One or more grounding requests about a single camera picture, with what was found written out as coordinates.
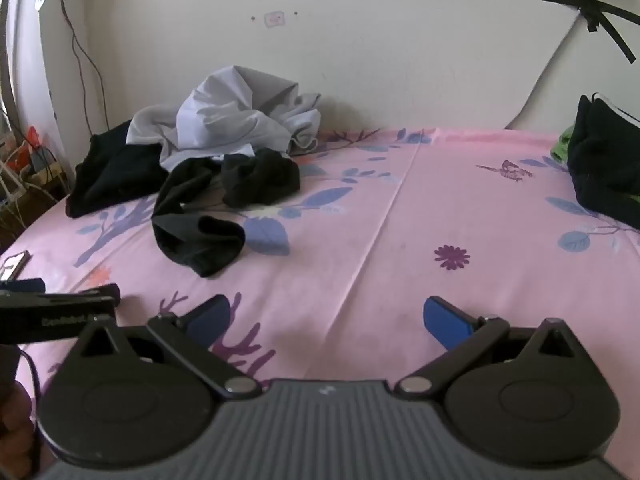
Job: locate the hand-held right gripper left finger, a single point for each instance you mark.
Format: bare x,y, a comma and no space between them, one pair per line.
209,316

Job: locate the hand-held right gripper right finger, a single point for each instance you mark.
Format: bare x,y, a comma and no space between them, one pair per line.
445,321

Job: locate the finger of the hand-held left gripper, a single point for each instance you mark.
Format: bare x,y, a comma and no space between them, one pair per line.
22,285
102,292

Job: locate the light grey garment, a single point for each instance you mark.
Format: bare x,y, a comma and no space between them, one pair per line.
220,120

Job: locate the stack of dark folded clothes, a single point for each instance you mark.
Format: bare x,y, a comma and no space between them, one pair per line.
607,165

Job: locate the person's left hand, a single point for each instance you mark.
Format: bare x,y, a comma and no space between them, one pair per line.
15,425

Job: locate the black crumpled pants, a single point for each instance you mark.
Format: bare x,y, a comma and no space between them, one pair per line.
200,240

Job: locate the pink floral bed sheet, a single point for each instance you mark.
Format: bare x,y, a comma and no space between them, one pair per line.
400,230

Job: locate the black garment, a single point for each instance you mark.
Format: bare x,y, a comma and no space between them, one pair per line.
115,170

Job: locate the orange object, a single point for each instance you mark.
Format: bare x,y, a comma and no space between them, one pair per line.
32,137

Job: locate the green cloth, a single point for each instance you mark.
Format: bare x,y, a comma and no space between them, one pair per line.
562,146

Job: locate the black tape cross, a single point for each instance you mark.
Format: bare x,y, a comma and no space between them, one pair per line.
592,2

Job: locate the pink wall sticker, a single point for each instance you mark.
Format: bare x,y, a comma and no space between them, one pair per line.
274,19

